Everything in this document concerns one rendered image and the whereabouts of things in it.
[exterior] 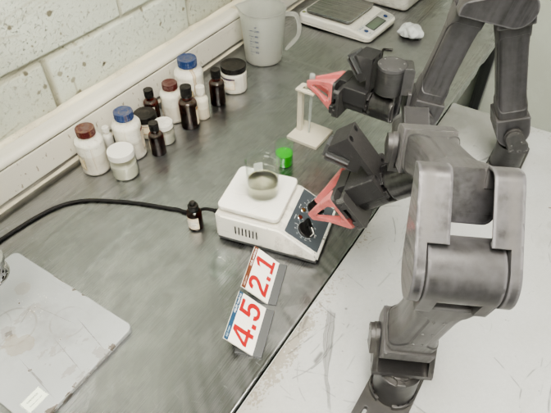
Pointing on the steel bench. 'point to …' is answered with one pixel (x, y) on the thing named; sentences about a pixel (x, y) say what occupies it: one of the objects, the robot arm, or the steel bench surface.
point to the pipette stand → (312, 139)
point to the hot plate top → (232, 199)
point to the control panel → (311, 221)
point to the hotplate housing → (267, 232)
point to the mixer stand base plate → (49, 338)
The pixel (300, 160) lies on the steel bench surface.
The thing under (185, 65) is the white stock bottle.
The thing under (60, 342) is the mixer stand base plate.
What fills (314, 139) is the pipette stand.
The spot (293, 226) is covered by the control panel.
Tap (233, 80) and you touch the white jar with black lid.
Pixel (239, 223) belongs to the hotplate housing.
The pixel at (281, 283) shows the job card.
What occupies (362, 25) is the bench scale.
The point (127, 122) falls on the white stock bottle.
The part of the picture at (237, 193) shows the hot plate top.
